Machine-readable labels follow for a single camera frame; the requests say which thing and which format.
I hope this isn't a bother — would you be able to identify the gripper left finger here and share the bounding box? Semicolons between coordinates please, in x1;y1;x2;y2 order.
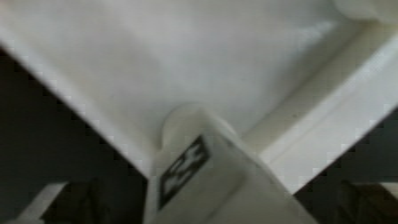
17;179;111;224

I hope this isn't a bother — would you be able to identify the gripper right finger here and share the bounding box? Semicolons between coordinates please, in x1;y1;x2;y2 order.
335;181;398;224

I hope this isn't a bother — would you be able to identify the white table leg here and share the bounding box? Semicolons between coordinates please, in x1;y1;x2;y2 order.
145;104;319;224

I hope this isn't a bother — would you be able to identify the white square table top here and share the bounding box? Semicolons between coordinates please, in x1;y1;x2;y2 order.
0;0;398;190

